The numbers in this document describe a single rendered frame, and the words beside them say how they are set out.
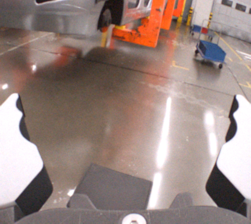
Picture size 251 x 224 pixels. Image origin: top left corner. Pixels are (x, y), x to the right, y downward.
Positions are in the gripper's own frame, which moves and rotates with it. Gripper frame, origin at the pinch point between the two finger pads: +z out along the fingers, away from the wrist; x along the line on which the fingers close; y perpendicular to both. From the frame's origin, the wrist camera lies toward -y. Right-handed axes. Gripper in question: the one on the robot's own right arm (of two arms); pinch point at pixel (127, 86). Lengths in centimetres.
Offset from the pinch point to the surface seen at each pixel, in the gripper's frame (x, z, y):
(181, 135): 61, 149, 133
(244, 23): 703, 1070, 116
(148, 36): 35, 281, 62
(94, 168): -17, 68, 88
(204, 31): 319, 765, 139
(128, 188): 3, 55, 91
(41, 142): -73, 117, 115
